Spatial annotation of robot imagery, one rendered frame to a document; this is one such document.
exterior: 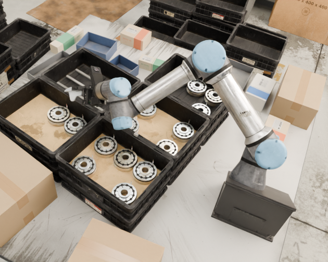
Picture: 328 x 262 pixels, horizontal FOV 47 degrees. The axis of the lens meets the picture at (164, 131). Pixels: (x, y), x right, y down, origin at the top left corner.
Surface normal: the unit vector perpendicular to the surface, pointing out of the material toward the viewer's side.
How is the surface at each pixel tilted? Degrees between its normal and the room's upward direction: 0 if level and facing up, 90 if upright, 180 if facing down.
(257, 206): 90
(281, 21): 73
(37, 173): 0
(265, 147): 53
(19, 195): 0
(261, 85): 0
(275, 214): 90
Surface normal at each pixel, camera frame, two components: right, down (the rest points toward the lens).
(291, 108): -0.41, 0.67
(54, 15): 0.11, -0.64
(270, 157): 0.03, 0.22
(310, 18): -0.36, 0.44
